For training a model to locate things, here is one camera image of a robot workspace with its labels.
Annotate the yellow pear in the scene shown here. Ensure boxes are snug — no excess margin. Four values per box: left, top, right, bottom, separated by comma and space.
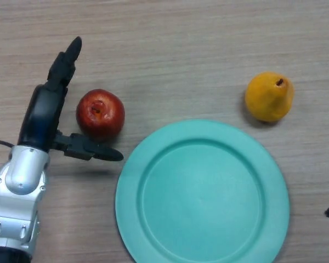
245, 71, 294, 123

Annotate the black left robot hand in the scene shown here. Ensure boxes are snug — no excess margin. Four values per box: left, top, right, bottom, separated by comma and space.
18, 36, 124, 162

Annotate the red apple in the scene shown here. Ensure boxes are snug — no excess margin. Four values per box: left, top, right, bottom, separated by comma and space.
76, 88, 126, 142

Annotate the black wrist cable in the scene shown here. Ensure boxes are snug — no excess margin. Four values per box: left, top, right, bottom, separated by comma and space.
0, 140, 19, 176

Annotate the green plate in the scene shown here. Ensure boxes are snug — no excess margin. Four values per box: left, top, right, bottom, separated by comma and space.
115, 119, 290, 263

